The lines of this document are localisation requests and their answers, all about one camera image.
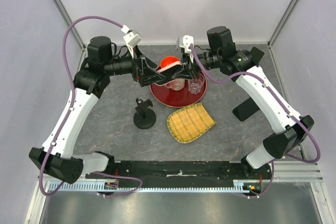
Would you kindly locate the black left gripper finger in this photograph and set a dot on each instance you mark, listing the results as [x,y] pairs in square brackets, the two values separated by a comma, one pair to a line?
[149,64]
[151,78]

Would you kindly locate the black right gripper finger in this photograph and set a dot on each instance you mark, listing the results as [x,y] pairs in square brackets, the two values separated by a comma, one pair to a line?
[195,70]
[181,72]

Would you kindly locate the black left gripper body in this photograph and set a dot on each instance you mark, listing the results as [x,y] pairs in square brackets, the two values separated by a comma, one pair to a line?
[137,73]

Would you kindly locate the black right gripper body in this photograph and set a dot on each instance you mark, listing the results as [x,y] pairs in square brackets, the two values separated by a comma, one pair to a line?
[187,60]

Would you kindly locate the black phone stand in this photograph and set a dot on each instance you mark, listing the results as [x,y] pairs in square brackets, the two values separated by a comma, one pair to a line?
[144,117]

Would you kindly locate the pink-cased smartphone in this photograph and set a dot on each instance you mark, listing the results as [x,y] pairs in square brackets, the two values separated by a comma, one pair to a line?
[172,66]

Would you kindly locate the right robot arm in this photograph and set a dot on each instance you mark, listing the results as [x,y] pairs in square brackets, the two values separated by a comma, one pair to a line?
[223,62]

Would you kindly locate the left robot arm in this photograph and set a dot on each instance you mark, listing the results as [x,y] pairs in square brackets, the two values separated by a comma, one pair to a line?
[55,157]

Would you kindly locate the pink floral mug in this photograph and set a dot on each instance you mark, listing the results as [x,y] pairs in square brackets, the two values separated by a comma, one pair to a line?
[176,85]

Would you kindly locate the orange bowl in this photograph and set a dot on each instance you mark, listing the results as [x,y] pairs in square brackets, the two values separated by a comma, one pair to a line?
[168,60]

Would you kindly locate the clear glass tumbler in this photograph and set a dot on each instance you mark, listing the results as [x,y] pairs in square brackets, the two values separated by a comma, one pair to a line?
[195,85]

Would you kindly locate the round red tray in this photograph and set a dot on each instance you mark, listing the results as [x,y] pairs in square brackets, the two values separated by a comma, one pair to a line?
[180,98]

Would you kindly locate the woven bamboo mat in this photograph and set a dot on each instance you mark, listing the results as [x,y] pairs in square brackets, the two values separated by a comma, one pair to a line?
[189,123]

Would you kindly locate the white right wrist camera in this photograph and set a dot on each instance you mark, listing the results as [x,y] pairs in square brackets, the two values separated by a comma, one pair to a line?
[184,42]

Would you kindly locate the grey slotted cable duct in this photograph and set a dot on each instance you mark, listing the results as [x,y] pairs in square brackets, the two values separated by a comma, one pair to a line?
[108,187]

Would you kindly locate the aluminium frame rail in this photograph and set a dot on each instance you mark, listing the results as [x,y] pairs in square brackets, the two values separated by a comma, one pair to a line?
[296,172]

